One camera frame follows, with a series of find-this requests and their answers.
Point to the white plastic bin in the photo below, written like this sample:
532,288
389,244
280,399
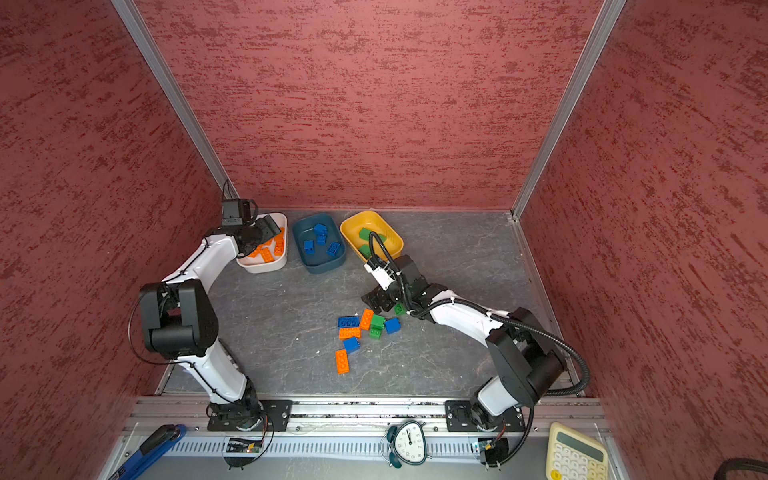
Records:
257,265

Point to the orange lego brick studs up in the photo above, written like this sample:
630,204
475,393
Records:
266,255

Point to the orange lego brick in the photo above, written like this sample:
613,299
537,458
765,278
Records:
254,252
279,247

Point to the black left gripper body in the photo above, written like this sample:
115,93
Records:
261,232

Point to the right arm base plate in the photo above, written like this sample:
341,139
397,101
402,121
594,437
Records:
464,416

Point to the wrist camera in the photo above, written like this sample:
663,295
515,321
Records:
236,212
383,268

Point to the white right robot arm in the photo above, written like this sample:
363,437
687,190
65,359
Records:
527,359

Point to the aluminium corner post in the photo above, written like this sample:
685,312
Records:
133,21
603,26

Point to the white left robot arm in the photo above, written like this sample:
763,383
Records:
179,322

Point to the yellow calculator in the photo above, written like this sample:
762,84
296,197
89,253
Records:
572,455

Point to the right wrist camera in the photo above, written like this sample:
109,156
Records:
383,268

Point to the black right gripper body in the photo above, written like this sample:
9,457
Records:
395,294

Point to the yellow plastic bin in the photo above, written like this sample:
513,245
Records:
356,231

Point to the aluminium corner post right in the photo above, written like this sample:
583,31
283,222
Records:
603,26

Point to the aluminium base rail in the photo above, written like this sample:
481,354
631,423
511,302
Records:
313,426

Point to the blue lego long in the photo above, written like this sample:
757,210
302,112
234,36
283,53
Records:
348,322

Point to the blue lego front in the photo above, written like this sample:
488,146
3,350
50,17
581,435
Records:
352,344

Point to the aluminium corner post left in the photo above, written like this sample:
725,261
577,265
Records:
133,21

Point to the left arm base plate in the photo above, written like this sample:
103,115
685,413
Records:
272,415

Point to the teal alarm clock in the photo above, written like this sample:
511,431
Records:
407,444

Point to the orange lego long front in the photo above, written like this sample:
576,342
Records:
342,362

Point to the blue handled tool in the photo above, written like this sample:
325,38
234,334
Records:
162,440

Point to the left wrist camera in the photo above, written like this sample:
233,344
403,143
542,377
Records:
236,212

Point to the dark teal plastic bin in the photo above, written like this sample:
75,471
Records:
320,262

